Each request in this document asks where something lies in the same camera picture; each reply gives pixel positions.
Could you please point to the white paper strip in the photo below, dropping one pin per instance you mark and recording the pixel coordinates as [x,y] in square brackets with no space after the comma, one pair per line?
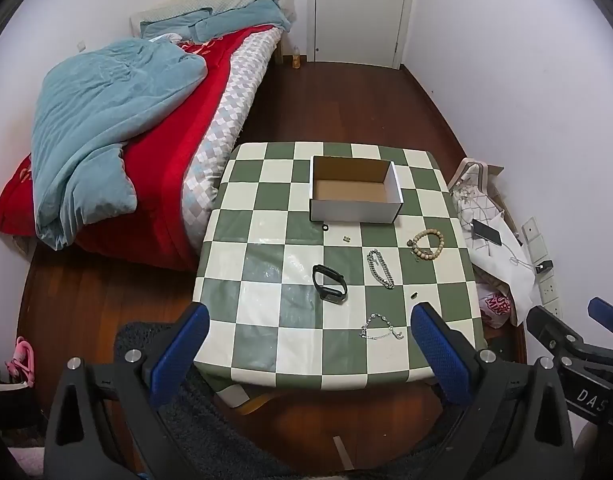
[342,452]

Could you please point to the pink slippers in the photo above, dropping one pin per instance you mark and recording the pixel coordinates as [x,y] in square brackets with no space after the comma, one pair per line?
[21,360]

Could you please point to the brown cardboard piece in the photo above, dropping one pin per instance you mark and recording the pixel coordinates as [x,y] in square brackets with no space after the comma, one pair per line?
[496,170]

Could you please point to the white door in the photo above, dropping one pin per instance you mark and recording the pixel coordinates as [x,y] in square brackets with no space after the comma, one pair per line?
[361,10]

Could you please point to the blue pillow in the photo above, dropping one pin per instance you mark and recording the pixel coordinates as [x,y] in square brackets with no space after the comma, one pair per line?
[174,22]

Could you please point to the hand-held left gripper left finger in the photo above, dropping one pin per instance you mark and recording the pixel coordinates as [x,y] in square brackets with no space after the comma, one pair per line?
[184,345]

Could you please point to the red print plastic bag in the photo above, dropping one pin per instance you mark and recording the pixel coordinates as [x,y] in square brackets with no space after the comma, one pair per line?
[496,307]

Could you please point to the wooden table leg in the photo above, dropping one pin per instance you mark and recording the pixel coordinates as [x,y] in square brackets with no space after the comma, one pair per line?
[256,404]

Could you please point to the grey checkered quilt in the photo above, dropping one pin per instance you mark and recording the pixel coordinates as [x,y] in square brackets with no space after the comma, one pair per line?
[226,110]

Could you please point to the bed with red sheet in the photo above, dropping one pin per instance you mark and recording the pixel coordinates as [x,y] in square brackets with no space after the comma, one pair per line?
[156,185]

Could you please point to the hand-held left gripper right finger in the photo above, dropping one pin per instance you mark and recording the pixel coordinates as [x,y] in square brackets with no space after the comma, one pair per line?
[436,355]

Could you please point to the green checkered tablecloth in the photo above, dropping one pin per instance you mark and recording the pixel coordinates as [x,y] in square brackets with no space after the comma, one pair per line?
[266,240]

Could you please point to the black smartphone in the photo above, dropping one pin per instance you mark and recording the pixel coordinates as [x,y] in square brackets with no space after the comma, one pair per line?
[486,232]

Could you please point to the white wall socket strip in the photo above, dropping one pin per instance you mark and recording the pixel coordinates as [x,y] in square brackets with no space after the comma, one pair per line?
[550,295]

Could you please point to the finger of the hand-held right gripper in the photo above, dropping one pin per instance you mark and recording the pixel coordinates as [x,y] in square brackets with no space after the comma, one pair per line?
[608,317]
[551,327]

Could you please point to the plastic bottle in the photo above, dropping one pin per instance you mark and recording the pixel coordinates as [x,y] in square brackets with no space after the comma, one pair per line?
[296,58]

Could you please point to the black smart band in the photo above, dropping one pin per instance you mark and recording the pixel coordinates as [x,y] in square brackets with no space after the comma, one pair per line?
[334,296]

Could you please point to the white printed bag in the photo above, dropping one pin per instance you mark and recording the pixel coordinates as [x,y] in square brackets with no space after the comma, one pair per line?
[491,265]

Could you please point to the white wall switch plate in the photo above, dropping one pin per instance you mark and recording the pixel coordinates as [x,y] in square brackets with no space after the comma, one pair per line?
[532,237]

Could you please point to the black charger plug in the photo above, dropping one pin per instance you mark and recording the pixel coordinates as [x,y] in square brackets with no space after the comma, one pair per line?
[543,266]

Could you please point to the white cloth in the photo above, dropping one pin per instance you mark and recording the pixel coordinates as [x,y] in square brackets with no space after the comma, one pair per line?
[164,36]

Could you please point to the dark shaggy rug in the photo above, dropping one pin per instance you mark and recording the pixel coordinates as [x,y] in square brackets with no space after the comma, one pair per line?
[221,440]

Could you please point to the white cardboard box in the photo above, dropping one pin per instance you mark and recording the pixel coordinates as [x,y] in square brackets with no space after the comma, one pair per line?
[349,192]

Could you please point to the wooden bed frame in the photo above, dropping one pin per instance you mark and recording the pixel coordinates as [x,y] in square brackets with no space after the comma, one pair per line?
[280,47]

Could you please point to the blue duvet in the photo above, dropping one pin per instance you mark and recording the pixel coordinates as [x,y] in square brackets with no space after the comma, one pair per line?
[101,110]

